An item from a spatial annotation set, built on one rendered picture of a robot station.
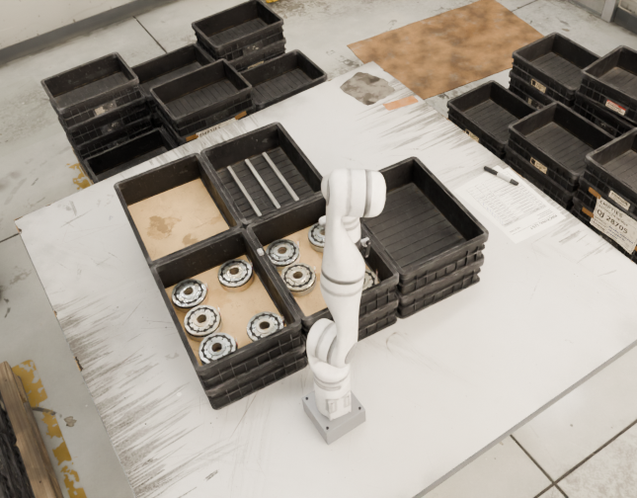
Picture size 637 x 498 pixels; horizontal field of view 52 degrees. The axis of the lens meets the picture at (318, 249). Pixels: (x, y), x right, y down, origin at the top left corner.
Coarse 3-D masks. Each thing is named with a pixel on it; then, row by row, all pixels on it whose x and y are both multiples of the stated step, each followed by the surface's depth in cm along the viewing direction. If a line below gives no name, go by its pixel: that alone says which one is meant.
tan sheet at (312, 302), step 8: (296, 232) 204; (304, 232) 204; (296, 240) 202; (304, 240) 202; (264, 248) 201; (304, 248) 200; (304, 256) 198; (312, 256) 197; (320, 256) 197; (312, 264) 195; (320, 264) 195; (280, 272) 194; (320, 272) 193; (296, 296) 188; (304, 296) 188; (312, 296) 188; (320, 296) 187; (304, 304) 186; (312, 304) 186; (320, 304) 186; (304, 312) 184; (312, 312) 184
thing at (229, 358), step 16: (176, 256) 188; (256, 256) 187; (272, 272) 182; (160, 288) 181; (288, 304) 175; (176, 320) 175; (272, 336) 168; (192, 352) 167; (240, 352) 166; (208, 368) 163
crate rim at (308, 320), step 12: (300, 204) 198; (276, 216) 196; (360, 228) 190; (372, 240) 186; (264, 252) 187; (384, 264) 181; (276, 276) 181; (396, 276) 178; (372, 288) 176; (384, 288) 177; (360, 300) 176; (300, 312) 172; (324, 312) 172
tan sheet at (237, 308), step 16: (240, 256) 200; (208, 272) 197; (208, 288) 193; (256, 288) 191; (208, 304) 189; (224, 304) 188; (240, 304) 188; (256, 304) 187; (272, 304) 187; (224, 320) 185; (240, 320) 184; (240, 336) 181
